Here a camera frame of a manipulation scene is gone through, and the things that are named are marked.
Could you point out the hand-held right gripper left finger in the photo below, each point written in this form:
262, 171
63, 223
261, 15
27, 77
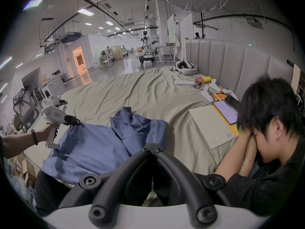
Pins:
124, 175

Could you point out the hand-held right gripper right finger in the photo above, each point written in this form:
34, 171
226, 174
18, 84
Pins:
181, 175

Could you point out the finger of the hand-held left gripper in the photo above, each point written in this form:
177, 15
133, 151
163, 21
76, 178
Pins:
72, 121

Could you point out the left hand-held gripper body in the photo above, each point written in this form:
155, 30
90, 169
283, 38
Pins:
53, 115

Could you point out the blue shirt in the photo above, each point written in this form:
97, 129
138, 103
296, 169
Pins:
95, 147

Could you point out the person's left forearm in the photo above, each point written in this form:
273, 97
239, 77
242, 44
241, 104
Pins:
16, 145

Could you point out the person's left hand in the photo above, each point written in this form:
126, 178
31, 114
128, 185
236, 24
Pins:
45, 132

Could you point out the white washing machine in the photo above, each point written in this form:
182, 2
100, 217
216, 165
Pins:
56, 86

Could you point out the grey mesh office chair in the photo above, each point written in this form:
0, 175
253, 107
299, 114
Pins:
22, 101

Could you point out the stack of cartons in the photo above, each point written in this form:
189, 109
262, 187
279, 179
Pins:
29, 169

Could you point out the yellow folder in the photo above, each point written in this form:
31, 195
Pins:
234, 130

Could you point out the bed with beige sheet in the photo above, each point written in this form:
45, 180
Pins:
143, 94

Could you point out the person's legs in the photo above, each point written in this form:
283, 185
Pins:
50, 194

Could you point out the phone with lit screen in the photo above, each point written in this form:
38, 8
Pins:
225, 111

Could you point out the white hand controller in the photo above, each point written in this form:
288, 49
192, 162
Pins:
230, 91
214, 85
206, 93

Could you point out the orange tool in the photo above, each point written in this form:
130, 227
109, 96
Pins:
218, 96

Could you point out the black phone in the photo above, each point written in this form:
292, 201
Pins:
232, 101

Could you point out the yellow bag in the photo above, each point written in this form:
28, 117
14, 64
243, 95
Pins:
207, 79

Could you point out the white headset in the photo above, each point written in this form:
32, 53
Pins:
188, 71

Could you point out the white humanoid robot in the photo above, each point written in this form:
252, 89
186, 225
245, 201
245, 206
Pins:
144, 40

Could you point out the white table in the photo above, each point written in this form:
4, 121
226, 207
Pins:
170, 45

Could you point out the grey padded headboard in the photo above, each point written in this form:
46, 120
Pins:
238, 63

